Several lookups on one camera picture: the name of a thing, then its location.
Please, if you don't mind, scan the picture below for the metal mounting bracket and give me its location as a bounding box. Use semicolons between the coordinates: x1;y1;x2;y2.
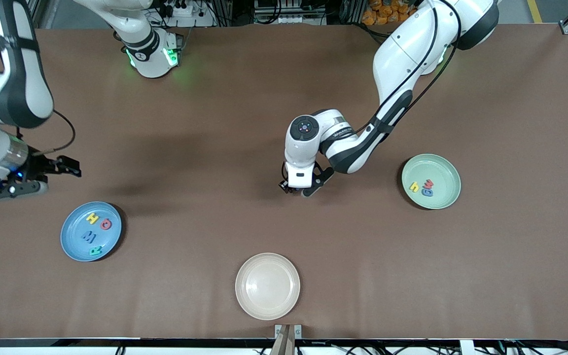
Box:
274;324;303;340

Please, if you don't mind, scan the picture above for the orange objects pile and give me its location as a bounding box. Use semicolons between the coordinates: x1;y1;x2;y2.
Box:
361;0;419;26

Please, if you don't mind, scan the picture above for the beige plate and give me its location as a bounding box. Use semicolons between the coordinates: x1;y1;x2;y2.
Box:
235;252;301;321

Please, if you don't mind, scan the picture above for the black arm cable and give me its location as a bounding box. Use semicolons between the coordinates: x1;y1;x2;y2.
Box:
0;0;76;157
281;0;460;184

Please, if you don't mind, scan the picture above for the brown table cover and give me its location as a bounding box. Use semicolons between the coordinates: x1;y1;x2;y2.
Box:
0;24;568;341

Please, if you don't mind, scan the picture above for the blue plate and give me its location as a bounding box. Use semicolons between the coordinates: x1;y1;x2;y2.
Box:
60;201;122;262

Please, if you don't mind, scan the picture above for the white power strip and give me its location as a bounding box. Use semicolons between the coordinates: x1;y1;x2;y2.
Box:
146;0;217;28

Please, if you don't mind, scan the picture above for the black table edge rail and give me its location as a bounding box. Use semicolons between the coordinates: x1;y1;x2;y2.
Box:
0;337;568;347

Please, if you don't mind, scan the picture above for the green plate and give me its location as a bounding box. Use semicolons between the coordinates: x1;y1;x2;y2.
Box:
401;153;462;210

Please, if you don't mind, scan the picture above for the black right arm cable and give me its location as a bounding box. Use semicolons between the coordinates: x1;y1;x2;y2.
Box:
0;0;76;157

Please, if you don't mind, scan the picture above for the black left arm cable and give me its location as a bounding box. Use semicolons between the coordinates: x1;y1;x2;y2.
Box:
281;0;460;184

